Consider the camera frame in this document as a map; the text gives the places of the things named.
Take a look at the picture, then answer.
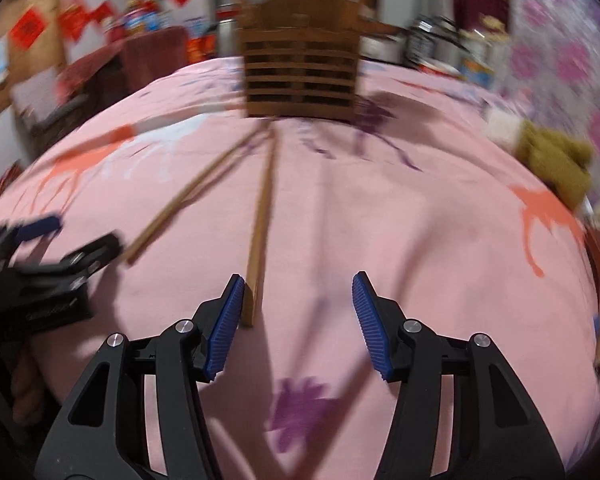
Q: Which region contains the person's left forearm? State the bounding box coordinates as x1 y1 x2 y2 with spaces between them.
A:
9 342 47 427

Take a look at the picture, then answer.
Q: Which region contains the brown wooden chopstick holder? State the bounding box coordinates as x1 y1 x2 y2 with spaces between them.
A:
237 0 363 123

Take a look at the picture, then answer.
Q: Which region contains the yellow cooking oil bottle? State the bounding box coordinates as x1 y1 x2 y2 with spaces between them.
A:
122 2 161 36

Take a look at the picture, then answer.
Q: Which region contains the red cloth covered table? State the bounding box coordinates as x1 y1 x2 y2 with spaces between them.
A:
55 27 191 111

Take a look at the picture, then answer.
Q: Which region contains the red paper wall decoration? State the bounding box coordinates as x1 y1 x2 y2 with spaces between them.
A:
10 7 51 48
60 5 93 41

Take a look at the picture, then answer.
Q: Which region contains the clear cooking oil bottle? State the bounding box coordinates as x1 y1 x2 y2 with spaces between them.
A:
460 27 496 86

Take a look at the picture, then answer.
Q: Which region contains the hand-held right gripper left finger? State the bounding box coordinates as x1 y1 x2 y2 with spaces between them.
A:
34 274 246 480

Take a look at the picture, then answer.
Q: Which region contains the brown and white plush toy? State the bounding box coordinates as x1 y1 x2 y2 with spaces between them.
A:
485 107 593 208

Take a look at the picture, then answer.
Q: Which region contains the steel pressure cooker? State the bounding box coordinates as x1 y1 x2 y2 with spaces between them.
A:
407 15 461 68

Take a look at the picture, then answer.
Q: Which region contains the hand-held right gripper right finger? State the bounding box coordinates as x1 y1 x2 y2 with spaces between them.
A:
351 271 566 480

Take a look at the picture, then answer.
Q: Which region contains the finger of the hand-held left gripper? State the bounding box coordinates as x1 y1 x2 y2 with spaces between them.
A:
0 215 64 262
10 231 126 282

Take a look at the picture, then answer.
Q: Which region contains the pink printed bedsheet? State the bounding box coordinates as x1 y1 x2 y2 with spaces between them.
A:
0 55 600 480

